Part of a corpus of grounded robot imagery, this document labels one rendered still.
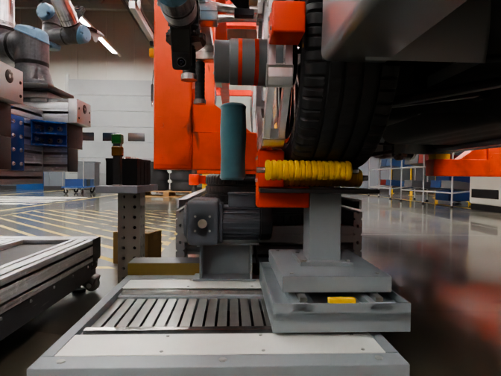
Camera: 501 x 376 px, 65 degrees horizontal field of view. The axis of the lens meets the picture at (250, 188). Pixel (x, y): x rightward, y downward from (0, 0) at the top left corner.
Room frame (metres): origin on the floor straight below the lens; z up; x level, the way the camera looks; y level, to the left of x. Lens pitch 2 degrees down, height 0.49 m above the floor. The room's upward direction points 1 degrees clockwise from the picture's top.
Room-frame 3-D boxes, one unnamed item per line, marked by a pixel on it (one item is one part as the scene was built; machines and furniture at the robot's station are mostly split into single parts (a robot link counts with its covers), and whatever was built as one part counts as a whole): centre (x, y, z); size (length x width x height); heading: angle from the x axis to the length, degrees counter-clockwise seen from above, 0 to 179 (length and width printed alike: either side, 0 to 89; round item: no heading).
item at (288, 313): (1.25, -0.23, 0.13); 0.50 x 0.36 x 0.10; 3
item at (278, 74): (1.24, -0.06, 0.85); 0.54 x 0.07 x 0.54; 3
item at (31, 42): (1.51, 0.84, 0.98); 0.13 x 0.12 x 0.14; 77
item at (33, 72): (1.51, 0.84, 0.87); 0.15 x 0.15 x 0.10
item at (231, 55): (1.24, 0.01, 0.85); 0.21 x 0.14 x 0.14; 93
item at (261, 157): (1.25, -0.10, 0.48); 0.16 x 0.12 x 0.17; 93
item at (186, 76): (1.06, 0.17, 0.83); 0.04 x 0.04 x 0.16
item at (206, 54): (1.40, 0.15, 0.93); 0.09 x 0.05 x 0.05; 93
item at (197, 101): (1.40, 0.18, 0.83); 0.04 x 0.04 x 0.16
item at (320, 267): (1.25, -0.23, 0.32); 0.40 x 0.30 x 0.28; 3
